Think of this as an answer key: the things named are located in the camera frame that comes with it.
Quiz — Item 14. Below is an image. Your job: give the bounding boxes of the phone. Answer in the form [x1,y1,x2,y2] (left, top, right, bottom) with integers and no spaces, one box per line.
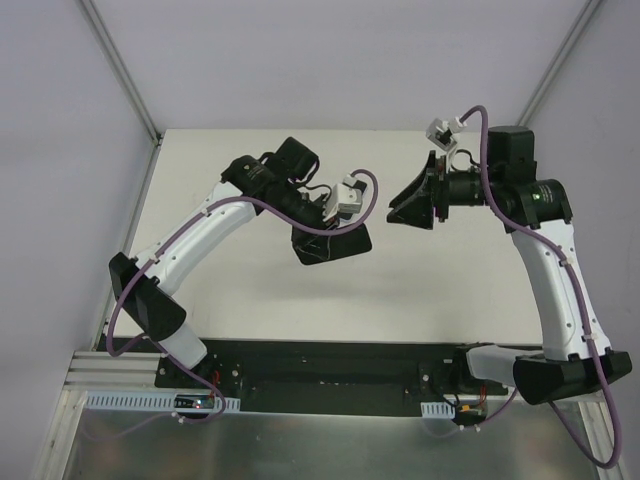
[299,222,374,266]

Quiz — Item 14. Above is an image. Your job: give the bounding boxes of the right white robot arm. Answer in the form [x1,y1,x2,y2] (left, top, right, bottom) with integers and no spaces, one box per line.
[387,121,632,405]

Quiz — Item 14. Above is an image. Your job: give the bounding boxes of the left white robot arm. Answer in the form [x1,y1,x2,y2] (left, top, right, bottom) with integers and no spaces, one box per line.
[109,137,353,370]

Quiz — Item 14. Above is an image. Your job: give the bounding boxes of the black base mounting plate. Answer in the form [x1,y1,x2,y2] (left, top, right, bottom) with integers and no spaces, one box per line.
[154,339,507,417]

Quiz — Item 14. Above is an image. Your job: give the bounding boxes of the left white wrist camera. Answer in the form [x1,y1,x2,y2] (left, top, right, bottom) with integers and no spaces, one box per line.
[323,175,367,222]

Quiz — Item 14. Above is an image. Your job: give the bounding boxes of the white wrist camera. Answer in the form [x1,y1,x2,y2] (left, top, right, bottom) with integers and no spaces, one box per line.
[323,175,367,222]
[426,117,467,156]

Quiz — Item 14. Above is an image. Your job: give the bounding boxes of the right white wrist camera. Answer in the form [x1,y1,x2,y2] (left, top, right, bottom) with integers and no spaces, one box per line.
[426,117,467,156]

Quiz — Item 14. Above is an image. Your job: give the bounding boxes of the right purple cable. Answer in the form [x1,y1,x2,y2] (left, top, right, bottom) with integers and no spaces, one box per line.
[452,105,624,469]

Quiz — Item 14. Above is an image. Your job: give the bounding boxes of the right white cable duct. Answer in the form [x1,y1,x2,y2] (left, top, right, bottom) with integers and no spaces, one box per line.
[420,402,456,420]

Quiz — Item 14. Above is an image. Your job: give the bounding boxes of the aluminium frame rail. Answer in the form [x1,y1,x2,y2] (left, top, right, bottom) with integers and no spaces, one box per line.
[63,351,160,390]

